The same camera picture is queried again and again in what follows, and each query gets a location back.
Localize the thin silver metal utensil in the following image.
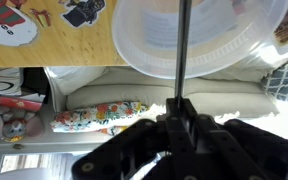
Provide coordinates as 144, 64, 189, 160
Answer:
174, 0, 193, 101

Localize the grey mouse plush toy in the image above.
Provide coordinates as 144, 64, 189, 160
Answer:
0, 106, 45, 143

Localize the floral cushion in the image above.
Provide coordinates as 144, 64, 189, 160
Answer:
49, 101, 151, 136

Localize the red gold gift sticker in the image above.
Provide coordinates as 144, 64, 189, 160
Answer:
28, 8, 53, 28

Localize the white sofa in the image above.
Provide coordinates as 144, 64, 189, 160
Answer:
43, 64, 288, 148

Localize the wooden table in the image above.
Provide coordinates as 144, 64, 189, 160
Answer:
0, 0, 288, 68

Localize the navy patterned cushion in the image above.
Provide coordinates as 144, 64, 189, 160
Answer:
260, 63, 288, 103

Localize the black ninja sticker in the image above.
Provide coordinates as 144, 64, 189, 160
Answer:
61, 0, 107, 28

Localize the red flat box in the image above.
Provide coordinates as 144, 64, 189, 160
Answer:
0, 95, 43, 113

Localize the cushion with oval pattern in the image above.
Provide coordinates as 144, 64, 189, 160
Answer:
0, 66, 23, 97

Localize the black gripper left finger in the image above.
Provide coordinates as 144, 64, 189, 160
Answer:
71, 97, 183, 180

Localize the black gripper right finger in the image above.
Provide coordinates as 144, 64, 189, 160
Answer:
181, 97, 268, 180

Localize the clear plastic cup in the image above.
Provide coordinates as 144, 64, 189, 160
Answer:
111, 0, 288, 80

